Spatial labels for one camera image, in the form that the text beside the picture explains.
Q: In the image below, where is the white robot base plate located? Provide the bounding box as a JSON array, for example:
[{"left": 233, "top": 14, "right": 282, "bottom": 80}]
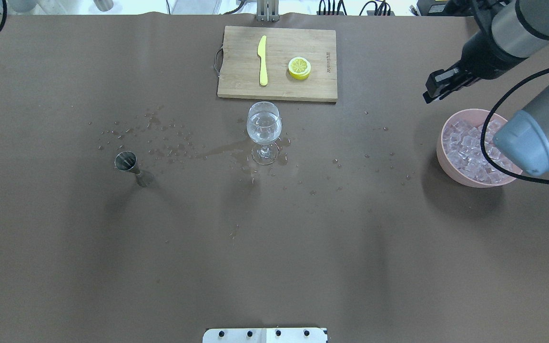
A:
[{"left": 202, "top": 327, "right": 329, "bottom": 343}]

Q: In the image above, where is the clear ice cubes pile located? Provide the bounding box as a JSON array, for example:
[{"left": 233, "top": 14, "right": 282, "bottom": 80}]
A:
[{"left": 442, "top": 119, "right": 513, "bottom": 185}]

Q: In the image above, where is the pink bowl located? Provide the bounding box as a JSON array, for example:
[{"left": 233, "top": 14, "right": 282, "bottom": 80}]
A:
[{"left": 436, "top": 109, "right": 516, "bottom": 188}]

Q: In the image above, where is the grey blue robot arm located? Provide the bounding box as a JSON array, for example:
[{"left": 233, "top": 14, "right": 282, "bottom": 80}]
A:
[{"left": 423, "top": 0, "right": 549, "bottom": 185}]

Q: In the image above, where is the steel measuring jigger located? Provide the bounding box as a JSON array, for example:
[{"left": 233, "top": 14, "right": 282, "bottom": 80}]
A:
[{"left": 114, "top": 151, "right": 154, "bottom": 187}]

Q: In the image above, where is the bamboo cutting board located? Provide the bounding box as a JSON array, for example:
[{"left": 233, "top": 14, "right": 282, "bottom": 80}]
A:
[{"left": 216, "top": 26, "right": 338, "bottom": 103}]

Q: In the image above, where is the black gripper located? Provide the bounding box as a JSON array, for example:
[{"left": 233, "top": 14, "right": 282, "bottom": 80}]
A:
[{"left": 423, "top": 31, "right": 525, "bottom": 104}]

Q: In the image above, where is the yellow plastic knife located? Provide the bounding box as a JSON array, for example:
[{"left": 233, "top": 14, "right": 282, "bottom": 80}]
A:
[{"left": 257, "top": 35, "right": 269, "bottom": 87}]

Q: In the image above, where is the yellow lemon slice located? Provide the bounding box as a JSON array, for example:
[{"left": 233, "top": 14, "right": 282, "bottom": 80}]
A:
[{"left": 287, "top": 56, "right": 312, "bottom": 81}]

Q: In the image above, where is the aluminium camera post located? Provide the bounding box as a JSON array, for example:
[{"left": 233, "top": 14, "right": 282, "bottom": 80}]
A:
[{"left": 255, "top": 0, "right": 280, "bottom": 22}]

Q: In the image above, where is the clear wine glass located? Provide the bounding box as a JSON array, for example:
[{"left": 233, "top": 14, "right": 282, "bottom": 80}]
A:
[{"left": 246, "top": 101, "right": 283, "bottom": 165}]

